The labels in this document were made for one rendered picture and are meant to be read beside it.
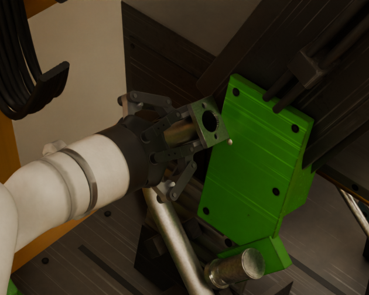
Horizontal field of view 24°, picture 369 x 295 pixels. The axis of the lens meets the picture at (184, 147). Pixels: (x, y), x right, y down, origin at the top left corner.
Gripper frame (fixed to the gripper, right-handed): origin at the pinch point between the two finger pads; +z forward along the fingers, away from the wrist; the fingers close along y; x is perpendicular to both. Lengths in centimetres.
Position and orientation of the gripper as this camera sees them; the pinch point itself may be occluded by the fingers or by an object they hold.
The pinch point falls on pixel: (192, 127)
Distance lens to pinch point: 100.7
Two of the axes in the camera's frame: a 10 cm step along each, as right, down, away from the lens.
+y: -3.7, -9.3, -0.7
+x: -6.4, 2.0, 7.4
